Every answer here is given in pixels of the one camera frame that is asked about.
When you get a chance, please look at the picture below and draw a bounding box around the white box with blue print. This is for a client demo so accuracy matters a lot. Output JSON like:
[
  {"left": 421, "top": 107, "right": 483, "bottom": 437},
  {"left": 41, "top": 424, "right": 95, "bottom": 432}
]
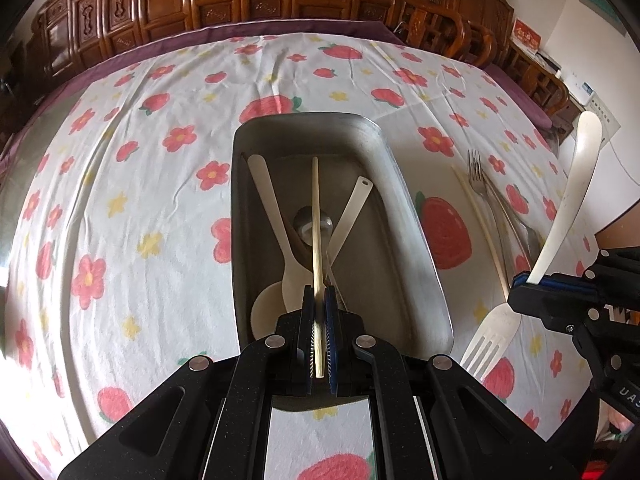
[{"left": 575, "top": 80, "right": 602, "bottom": 107}]

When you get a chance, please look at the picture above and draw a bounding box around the white long-handled spoon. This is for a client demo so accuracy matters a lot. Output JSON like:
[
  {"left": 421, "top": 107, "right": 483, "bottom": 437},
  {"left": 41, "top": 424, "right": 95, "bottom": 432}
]
[{"left": 247, "top": 154, "right": 316, "bottom": 311}]

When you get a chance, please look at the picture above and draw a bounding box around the carved wooden armchair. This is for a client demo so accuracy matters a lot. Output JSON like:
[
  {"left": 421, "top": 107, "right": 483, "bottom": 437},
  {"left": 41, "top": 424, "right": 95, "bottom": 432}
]
[{"left": 395, "top": 0, "right": 571, "bottom": 121}]

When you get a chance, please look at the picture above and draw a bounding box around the red desk calendar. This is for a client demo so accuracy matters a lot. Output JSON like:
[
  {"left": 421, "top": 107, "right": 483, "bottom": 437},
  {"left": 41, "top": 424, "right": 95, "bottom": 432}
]
[{"left": 512, "top": 19, "right": 543, "bottom": 54}]

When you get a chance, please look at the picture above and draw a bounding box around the white plastic fork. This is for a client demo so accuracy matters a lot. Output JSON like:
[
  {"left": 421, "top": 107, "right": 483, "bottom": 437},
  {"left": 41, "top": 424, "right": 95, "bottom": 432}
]
[{"left": 459, "top": 111, "right": 603, "bottom": 381}]

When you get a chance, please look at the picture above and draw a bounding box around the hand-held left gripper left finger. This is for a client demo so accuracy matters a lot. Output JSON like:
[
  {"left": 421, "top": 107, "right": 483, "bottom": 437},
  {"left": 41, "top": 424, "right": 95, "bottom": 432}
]
[{"left": 57, "top": 285, "right": 321, "bottom": 480}]

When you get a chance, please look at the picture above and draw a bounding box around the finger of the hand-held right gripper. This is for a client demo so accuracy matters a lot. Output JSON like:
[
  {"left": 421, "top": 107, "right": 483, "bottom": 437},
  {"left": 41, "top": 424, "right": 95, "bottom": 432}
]
[
  {"left": 507, "top": 284, "right": 608, "bottom": 335},
  {"left": 515, "top": 247, "right": 640, "bottom": 292}
]

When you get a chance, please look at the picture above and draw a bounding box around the metal fork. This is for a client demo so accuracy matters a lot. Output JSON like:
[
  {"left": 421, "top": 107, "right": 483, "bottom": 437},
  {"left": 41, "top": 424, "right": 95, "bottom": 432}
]
[
  {"left": 466, "top": 149, "right": 521, "bottom": 281},
  {"left": 477, "top": 162, "right": 531, "bottom": 233}
]

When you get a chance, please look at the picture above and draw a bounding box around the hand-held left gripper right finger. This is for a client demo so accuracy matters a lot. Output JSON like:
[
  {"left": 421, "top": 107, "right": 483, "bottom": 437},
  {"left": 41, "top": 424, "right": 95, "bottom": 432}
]
[{"left": 322, "top": 286, "right": 588, "bottom": 480}]

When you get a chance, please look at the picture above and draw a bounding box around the wooden chopstick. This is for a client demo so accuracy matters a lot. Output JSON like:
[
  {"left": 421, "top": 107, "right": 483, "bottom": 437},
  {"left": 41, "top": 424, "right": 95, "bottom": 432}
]
[
  {"left": 310, "top": 156, "right": 328, "bottom": 378},
  {"left": 452, "top": 166, "right": 512, "bottom": 293}
]

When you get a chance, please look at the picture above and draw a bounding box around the floral strawberry tablecloth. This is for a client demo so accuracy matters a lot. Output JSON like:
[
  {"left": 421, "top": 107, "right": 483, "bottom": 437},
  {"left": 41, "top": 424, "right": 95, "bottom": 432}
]
[{"left": 0, "top": 34, "right": 601, "bottom": 480}]

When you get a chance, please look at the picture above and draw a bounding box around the metal spoon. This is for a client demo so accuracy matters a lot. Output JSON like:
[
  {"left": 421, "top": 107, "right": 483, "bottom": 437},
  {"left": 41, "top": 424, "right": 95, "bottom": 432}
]
[{"left": 292, "top": 206, "right": 351, "bottom": 311}]

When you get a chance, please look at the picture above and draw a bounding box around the rectangular metal tray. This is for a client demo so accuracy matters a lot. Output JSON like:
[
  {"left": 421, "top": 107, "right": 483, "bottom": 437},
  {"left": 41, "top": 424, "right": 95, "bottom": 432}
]
[{"left": 230, "top": 112, "right": 455, "bottom": 361}]

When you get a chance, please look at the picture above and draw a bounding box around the white spoon with holed handle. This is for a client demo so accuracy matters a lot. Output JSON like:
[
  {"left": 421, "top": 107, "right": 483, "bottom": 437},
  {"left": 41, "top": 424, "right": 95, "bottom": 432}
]
[{"left": 250, "top": 176, "right": 375, "bottom": 342}]

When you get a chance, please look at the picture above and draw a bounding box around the purple armchair cushion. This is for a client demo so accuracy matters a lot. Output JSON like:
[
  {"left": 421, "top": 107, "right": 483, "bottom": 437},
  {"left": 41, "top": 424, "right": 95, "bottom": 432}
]
[{"left": 480, "top": 62, "right": 556, "bottom": 130}]

